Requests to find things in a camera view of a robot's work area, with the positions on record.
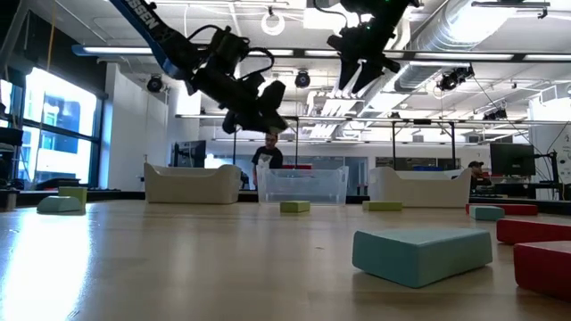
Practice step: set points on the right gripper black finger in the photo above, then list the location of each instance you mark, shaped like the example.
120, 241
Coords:
347, 71
368, 73

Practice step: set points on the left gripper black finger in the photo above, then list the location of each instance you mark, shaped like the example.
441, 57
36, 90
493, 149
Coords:
229, 124
273, 96

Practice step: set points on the small green block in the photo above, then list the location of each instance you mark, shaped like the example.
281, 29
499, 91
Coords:
73, 192
295, 206

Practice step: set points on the long green block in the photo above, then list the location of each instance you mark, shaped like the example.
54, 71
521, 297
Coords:
382, 206

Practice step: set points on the long light blue block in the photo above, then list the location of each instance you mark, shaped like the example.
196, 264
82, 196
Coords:
421, 256
486, 213

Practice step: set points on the small light blue block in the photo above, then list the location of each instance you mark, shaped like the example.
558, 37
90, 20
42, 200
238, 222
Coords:
58, 204

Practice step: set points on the red block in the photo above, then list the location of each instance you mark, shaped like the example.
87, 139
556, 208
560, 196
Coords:
544, 267
531, 231
519, 209

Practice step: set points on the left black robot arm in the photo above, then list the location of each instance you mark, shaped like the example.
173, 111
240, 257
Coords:
151, 27

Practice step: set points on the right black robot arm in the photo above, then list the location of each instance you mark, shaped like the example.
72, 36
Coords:
379, 13

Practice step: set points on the round black ceiling speaker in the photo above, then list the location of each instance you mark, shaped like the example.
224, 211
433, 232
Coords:
302, 79
154, 84

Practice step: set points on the black computer monitor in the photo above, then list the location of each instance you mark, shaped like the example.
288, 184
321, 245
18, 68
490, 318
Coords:
512, 159
189, 153

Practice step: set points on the person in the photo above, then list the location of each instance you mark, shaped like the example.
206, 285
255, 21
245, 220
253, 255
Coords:
267, 158
477, 176

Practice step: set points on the beige-grey plastic bin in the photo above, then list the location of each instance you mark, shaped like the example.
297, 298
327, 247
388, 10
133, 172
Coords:
192, 185

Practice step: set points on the red box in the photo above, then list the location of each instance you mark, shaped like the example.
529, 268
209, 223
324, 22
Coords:
296, 167

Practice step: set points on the black ceiling track spotlight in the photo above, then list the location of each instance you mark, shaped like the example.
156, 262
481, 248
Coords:
455, 78

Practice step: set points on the clear plastic bin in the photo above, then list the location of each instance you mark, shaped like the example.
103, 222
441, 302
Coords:
302, 187

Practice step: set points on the blue crate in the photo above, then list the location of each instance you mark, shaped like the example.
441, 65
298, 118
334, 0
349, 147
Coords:
428, 168

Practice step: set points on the long ceiling light strip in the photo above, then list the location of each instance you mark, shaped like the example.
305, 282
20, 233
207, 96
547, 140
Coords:
116, 50

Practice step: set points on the white plastic bin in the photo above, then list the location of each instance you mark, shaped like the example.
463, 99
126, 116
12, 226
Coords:
419, 189

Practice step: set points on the large bright window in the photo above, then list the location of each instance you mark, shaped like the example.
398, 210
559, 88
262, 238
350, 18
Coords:
58, 111

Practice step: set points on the black metal rack frame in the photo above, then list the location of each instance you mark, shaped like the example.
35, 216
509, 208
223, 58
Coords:
235, 149
394, 147

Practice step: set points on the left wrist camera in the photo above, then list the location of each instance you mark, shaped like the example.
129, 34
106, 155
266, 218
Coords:
227, 44

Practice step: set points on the black aluminium table frame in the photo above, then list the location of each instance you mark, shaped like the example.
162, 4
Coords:
111, 195

